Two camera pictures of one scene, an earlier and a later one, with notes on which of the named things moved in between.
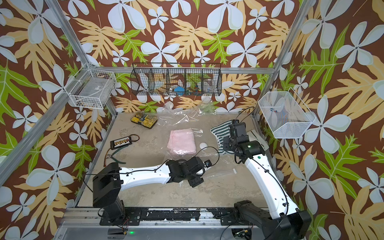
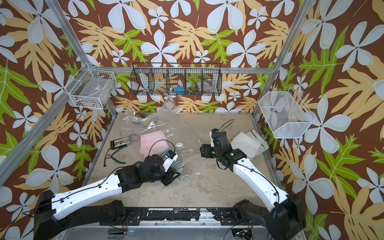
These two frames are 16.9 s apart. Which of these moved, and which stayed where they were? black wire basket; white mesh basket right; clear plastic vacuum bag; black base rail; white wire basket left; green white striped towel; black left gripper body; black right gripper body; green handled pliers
Moved: black left gripper body; green white striped towel; clear plastic vacuum bag; black right gripper body
Stayed: black base rail; black wire basket; white mesh basket right; white wire basket left; green handled pliers
